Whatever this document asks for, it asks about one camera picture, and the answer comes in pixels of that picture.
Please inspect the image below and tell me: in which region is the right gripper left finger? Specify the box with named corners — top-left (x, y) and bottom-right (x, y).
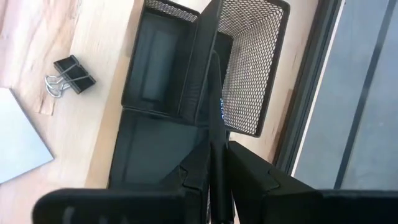
top-left (32, 139), bottom-right (213, 224)

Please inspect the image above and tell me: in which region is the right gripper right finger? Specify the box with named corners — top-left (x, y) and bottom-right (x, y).
top-left (226, 140), bottom-right (398, 224)

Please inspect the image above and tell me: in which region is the black pen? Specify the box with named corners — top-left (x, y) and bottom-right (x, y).
top-left (207, 51), bottom-right (236, 224)

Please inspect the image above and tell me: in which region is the black binder clip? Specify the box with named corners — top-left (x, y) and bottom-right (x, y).
top-left (45, 55), bottom-right (96, 99)

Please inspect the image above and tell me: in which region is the black mesh desk organizer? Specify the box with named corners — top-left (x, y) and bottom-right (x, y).
top-left (107, 0), bottom-right (292, 190)

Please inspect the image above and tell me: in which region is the pale lavender sticky note pad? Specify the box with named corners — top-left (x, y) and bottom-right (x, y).
top-left (0, 87), bottom-right (55, 184)

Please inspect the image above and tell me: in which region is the black aluminium table frame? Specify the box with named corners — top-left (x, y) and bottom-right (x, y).
top-left (273, 0), bottom-right (345, 175)

